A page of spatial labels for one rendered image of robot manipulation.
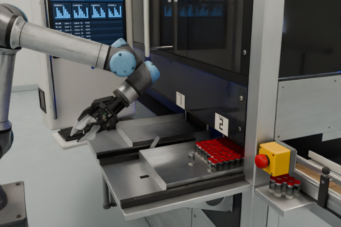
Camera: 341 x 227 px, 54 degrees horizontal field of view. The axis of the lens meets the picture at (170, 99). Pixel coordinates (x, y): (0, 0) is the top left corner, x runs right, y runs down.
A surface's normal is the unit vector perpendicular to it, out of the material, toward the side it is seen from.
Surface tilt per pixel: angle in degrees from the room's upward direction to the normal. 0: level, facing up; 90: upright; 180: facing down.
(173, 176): 0
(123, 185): 0
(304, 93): 90
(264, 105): 90
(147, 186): 0
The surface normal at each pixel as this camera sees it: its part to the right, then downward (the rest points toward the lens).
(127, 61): 0.11, 0.26
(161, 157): 0.00, -0.96
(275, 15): 0.39, 0.24
